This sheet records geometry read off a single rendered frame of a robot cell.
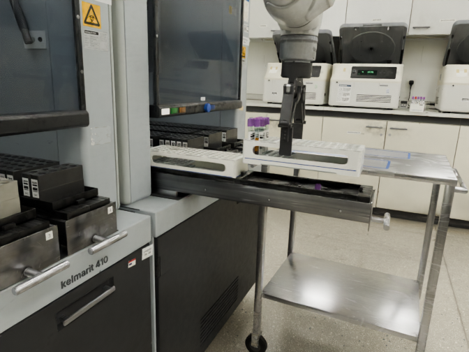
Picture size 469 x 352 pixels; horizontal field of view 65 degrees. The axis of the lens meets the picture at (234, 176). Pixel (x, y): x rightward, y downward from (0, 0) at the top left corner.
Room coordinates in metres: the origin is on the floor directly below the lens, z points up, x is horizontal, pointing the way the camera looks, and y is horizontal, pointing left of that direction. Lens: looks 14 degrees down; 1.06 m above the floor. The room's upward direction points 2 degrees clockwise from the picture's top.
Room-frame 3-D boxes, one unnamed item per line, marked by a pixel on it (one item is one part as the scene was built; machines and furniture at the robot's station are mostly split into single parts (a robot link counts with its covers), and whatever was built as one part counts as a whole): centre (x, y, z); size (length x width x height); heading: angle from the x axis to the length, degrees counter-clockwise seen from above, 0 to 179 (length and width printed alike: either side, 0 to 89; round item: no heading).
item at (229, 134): (1.51, 0.02, 0.85); 0.12 x 0.02 x 0.06; 156
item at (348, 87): (3.35, -1.14, 1.24); 0.62 x 0.56 x 0.69; 158
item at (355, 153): (0.93, -0.17, 0.89); 0.30 x 0.10 x 0.06; 67
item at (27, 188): (0.73, 0.38, 0.85); 0.12 x 0.02 x 0.06; 156
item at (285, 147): (0.90, -0.12, 0.93); 0.03 x 0.01 x 0.07; 67
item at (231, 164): (1.06, 0.12, 0.83); 0.30 x 0.10 x 0.06; 67
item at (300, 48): (0.95, -0.15, 1.15); 0.09 x 0.09 x 0.06
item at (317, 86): (3.58, -0.60, 1.22); 0.62 x 0.56 x 0.64; 155
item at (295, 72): (0.95, -0.15, 1.07); 0.08 x 0.07 x 0.09; 157
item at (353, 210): (0.99, -0.05, 0.78); 0.73 x 0.14 x 0.09; 67
